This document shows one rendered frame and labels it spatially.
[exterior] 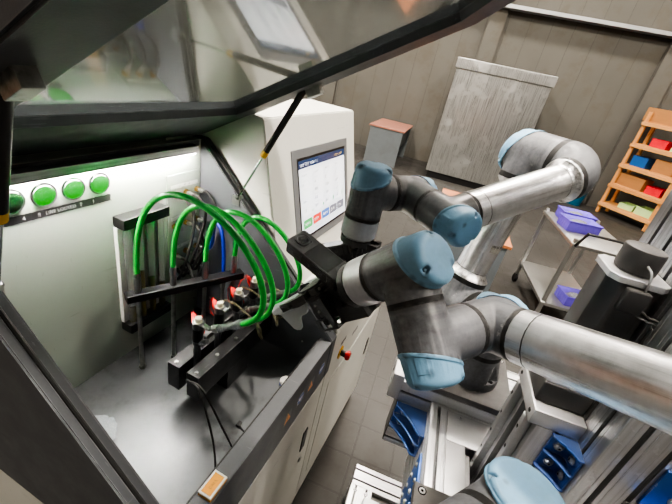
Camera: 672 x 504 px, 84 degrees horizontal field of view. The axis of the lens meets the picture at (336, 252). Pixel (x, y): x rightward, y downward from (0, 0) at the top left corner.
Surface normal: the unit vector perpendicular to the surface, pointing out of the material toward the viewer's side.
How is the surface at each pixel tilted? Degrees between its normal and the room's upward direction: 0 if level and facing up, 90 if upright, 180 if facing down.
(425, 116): 90
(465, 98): 90
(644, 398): 86
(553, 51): 90
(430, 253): 45
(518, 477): 8
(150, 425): 0
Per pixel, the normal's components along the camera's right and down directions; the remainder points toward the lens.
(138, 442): 0.19, -0.87
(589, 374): -0.85, 0.00
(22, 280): 0.90, 0.34
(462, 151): -0.30, 0.39
